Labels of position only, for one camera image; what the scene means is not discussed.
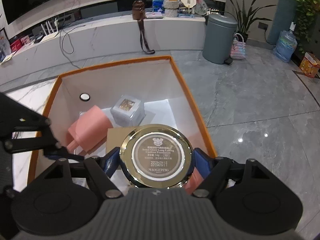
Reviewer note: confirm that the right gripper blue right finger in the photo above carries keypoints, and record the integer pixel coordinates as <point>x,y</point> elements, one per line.
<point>214,174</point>

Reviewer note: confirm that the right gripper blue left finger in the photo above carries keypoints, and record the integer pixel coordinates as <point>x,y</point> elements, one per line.
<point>100,170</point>

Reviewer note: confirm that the brown cardboard box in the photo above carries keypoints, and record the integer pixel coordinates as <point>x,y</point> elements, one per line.
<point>116,136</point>

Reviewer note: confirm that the pink spray bottle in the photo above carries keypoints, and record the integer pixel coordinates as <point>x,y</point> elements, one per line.
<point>90,129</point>

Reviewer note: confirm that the gold round compact case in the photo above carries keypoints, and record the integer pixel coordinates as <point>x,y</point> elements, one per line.
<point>157,156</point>

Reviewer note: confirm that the clear acrylic cube box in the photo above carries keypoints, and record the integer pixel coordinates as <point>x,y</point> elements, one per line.
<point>128,111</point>

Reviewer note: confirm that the orange cardboard storage box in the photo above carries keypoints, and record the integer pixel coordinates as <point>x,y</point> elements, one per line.
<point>156,81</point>

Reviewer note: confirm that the red gift box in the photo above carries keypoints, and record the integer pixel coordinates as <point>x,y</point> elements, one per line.
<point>16,45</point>

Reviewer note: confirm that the white marble tv console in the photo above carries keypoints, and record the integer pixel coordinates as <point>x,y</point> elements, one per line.
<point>105,37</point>

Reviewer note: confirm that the white wifi router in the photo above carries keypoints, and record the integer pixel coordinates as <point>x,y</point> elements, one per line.
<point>48,31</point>

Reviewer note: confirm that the woven pastel basket bag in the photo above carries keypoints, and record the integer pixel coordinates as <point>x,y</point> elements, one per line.
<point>238,49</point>

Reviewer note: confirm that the grey pedal trash bin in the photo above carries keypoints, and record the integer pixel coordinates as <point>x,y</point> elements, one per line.
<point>218,41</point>

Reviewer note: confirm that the small orange gift box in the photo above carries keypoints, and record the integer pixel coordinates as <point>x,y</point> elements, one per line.
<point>310,65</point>

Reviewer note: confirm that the blue water jug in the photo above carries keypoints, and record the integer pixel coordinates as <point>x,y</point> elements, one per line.
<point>286,44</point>

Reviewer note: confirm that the long-leaf potted plant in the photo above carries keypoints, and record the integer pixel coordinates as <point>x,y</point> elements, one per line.
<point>245,18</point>

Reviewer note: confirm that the round paper fan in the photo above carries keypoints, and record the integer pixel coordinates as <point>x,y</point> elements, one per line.
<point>189,4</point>

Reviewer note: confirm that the green vine plant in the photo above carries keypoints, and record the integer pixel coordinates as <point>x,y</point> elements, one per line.
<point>306,15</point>

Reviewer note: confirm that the brown leather camera bag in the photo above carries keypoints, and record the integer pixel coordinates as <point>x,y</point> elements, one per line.
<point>138,10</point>

